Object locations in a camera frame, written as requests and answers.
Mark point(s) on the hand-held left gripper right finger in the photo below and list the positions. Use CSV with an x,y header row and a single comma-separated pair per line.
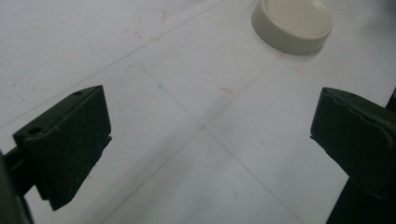
x,y
358,140

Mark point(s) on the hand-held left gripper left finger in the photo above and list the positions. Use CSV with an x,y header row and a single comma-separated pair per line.
x,y
67,146

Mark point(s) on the cream round bowl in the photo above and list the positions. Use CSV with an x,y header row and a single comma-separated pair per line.
x,y
292,26

